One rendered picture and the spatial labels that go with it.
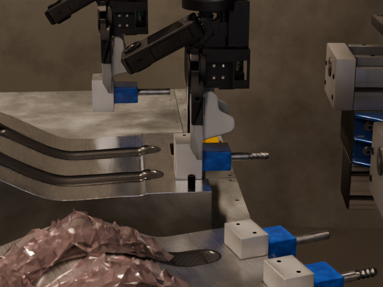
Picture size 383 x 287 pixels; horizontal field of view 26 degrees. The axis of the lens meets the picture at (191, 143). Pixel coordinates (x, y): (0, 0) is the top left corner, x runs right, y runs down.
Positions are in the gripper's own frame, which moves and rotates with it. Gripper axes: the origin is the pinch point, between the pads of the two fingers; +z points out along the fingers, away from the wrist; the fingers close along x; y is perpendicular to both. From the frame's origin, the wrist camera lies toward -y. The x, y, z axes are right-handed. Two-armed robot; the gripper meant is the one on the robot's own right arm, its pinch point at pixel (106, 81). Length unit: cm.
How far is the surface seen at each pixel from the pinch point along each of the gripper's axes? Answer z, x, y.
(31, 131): 4.4, -13.0, -11.4
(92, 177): 6.9, -27.7, -1.5
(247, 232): 7, -47, 17
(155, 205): 7.9, -36.0, 7.0
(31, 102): 15.1, 42.8, -18.0
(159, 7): 12, 155, 15
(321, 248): 95, 130, 71
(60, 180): 7.1, -28.0, -5.9
